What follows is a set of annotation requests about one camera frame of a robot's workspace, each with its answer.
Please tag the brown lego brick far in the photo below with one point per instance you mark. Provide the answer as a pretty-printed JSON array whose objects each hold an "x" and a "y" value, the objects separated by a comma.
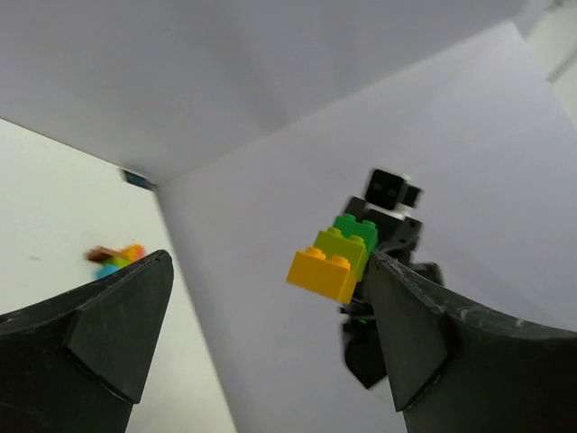
[{"x": 100, "y": 254}]

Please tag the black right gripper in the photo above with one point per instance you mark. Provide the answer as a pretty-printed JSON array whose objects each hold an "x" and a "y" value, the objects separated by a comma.
[{"x": 399, "y": 236}]

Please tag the blue label right corner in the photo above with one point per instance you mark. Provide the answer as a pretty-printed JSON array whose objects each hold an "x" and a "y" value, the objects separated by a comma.
[{"x": 137, "y": 180}]

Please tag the yellow orange lego piece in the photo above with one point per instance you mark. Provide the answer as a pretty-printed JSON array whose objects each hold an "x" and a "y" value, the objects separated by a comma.
[{"x": 133, "y": 253}]

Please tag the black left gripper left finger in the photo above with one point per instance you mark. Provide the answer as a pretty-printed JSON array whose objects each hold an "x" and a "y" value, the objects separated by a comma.
[{"x": 78, "y": 362}]

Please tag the light green lego brick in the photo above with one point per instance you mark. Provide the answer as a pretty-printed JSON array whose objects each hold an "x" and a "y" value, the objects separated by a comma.
[{"x": 333, "y": 243}]

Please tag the yellow lego brick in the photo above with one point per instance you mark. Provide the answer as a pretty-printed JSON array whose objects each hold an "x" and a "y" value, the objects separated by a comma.
[{"x": 332, "y": 278}]

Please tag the green lego piece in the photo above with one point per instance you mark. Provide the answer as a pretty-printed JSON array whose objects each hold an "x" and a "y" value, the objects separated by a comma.
[{"x": 349, "y": 225}]

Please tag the cyan lego brick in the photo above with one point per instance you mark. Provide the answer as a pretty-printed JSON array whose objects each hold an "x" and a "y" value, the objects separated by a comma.
[{"x": 106, "y": 270}]

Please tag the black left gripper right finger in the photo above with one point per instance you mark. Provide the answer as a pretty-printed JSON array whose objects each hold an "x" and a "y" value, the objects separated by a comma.
[{"x": 455, "y": 365}]

